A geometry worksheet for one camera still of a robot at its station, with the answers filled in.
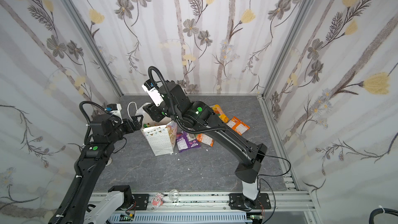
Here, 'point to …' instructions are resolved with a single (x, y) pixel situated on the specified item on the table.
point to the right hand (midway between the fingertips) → (146, 98)
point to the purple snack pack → (186, 141)
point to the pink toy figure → (157, 200)
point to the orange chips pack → (203, 138)
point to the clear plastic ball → (173, 195)
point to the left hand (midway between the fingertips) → (133, 113)
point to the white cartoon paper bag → (161, 135)
